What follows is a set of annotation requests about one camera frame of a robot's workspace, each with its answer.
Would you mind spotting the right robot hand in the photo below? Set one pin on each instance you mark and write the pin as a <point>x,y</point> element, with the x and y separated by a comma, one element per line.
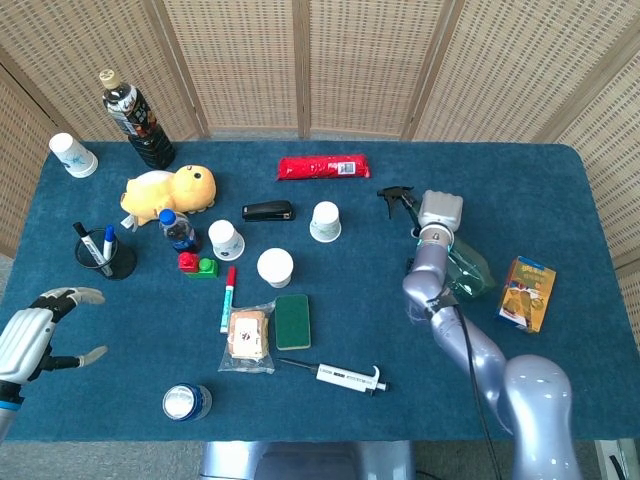
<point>440,210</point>

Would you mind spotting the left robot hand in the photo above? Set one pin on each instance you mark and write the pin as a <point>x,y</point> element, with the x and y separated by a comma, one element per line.
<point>22,340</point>

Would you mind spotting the green spray bottle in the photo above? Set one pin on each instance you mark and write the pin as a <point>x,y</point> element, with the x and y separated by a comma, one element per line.
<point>475,282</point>

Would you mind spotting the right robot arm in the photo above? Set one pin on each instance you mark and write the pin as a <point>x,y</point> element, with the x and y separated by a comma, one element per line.
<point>535,400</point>

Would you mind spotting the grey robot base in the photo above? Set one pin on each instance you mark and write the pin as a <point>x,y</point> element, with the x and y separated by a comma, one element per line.
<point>310,462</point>

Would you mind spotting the small Pepsi bottle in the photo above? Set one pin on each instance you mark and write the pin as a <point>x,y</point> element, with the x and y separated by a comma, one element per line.
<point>180,232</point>

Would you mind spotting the dark tea bottle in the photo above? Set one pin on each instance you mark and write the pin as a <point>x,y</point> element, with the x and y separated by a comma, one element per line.
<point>142,125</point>

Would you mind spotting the paper cup green flowers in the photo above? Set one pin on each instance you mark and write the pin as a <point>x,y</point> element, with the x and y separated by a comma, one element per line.
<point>325,222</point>

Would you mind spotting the black cap marker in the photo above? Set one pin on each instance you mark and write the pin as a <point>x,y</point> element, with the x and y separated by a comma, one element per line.
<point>90,245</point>

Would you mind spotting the orange blue snack box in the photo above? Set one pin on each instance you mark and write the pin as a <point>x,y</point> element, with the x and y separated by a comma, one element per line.
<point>527,295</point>

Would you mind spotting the black mesh pen holder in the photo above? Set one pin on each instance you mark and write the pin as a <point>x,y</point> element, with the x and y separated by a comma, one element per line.
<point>122,265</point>

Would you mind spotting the blue table cloth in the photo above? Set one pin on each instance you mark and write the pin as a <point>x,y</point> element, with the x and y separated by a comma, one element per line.
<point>350,300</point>

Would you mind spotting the red snack package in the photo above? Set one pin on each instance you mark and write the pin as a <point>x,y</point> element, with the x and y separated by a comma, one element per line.
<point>315,168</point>

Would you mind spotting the blue cap marker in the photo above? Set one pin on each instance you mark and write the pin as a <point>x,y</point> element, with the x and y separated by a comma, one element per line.
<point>108,240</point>

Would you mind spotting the black stapler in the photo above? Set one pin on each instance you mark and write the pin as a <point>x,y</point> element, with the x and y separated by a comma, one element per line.
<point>267,210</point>

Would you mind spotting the paper cup green text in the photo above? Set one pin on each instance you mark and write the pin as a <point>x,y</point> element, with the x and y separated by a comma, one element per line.
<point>275,267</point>

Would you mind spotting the red toy block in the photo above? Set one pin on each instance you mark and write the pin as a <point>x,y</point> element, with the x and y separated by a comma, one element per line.
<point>187,262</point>

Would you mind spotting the green yellow sponge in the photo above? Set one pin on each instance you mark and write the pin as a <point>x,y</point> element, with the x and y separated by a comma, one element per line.
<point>292,322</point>

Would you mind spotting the paper cup blue print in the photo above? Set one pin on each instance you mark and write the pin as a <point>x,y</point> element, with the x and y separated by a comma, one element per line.
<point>75,157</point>

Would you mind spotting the white pipette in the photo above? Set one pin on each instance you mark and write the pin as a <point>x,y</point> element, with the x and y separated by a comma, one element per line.
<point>345,377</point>

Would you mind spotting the green toy block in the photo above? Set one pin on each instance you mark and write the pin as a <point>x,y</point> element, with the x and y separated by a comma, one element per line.
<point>207,269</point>

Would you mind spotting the yellow plush toy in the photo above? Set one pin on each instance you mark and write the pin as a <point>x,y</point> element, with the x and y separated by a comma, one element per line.
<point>165,192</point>

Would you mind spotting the red cap green marker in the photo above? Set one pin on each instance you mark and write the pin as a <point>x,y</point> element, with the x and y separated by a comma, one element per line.
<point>227,300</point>

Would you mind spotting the paper cup blue flower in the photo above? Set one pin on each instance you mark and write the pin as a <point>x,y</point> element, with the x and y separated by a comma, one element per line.
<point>225,240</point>

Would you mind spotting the bagged cookies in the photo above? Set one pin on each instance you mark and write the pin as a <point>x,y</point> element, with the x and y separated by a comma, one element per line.
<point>247,335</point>

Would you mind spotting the woven folding screen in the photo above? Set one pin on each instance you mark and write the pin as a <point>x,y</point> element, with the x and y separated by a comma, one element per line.
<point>240,60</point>

